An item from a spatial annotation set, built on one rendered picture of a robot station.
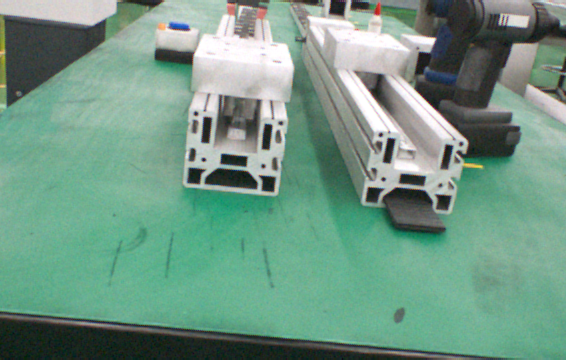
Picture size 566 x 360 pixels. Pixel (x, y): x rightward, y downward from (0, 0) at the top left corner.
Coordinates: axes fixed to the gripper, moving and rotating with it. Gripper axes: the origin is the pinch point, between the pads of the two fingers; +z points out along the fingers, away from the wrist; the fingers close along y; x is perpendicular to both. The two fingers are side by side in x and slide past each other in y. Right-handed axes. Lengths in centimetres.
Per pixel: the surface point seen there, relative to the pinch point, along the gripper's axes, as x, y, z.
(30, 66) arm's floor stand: -1, -51, 14
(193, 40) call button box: -31.8, -9.9, -2.3
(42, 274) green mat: -116, -14, 1
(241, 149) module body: -95, 0, -3
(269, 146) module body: -95, 3, -3
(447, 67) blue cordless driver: -45, 37, -6
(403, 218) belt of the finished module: -101, 17, 1
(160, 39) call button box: -31.8, -16.2, -1.6
